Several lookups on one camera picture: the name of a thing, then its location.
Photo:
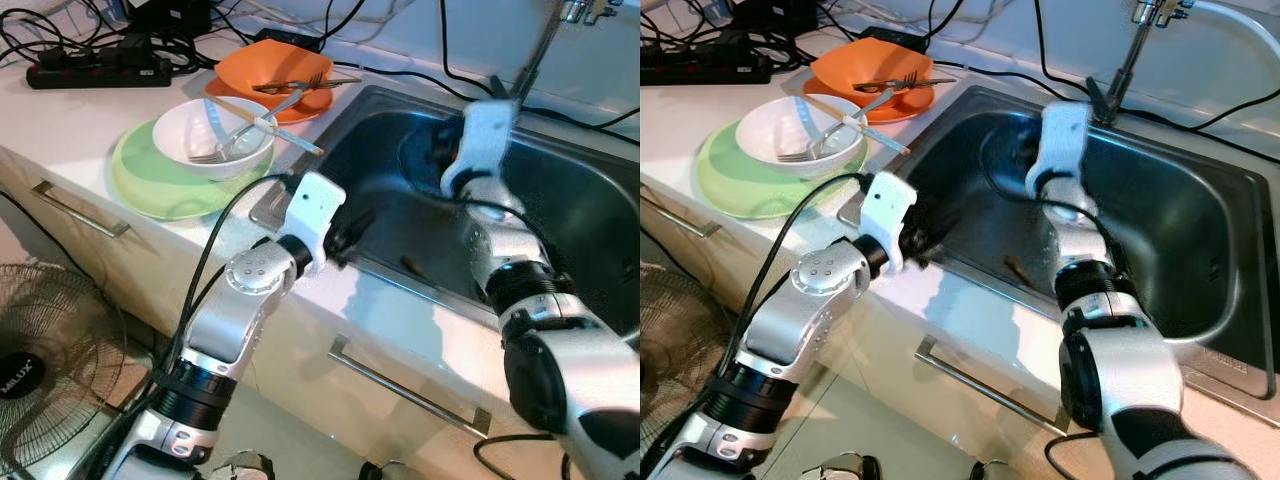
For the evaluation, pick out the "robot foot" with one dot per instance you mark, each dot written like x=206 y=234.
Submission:
x=240 y=468
x=380 y=472
x=990 y=472
x=845 y=468

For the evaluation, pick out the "white bowl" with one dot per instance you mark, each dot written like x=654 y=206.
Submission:
x=765 y=130
x=180 y=130

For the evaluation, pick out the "flat black power adapter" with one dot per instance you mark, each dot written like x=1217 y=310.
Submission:
x=895 y=36
x=292 y=38

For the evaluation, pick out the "orange plate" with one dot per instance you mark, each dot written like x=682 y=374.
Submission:
x=905 y=108
x=305 y=108

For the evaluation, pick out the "orange bowl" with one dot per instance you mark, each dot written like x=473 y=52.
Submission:
x=250 y=62
x=850 y=62

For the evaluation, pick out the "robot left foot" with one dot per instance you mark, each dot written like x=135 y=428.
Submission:
x=845 y=468
x=240 y=468

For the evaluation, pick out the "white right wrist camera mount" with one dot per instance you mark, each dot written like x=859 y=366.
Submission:
x=485 y=130
x=1065 y=130

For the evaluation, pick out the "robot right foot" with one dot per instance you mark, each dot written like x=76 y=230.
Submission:
x=990 y=472
x=380 y=472

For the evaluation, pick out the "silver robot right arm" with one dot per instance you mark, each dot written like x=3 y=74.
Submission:
x=1120 y=380
x=570 y=380

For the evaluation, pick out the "beige kitchen cabinet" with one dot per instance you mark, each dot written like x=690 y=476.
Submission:
x=890 y=330
x=290 y=370

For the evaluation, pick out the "stainless steel sink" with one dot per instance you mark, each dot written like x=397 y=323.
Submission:
x=580 y=210
x=1180 y=230

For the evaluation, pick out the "metal faucet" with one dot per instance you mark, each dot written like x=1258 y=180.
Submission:
x=1125 y=65
x=530 y=62

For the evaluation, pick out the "large black power adapter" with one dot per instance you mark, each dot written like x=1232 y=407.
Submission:
x=770 y=15
x=170 y=15

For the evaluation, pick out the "metal fork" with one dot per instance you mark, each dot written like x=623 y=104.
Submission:
x=912 y=78
x=792 y=157
x=318 y=78
x=203 y=157

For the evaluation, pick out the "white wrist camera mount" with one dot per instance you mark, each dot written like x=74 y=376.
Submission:
x=1065 y=130
x=315 y=205
x=888 y=205
x=485 y=130

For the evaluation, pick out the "black power strip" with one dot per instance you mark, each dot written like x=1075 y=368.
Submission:
x=100 y=73
x=710 y=68

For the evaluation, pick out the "green plate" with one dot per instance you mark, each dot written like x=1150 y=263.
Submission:
x=725 y=185
x=140 y=185

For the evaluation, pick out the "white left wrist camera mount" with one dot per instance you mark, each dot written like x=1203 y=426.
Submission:
x=888 y=205
x=315 y=205

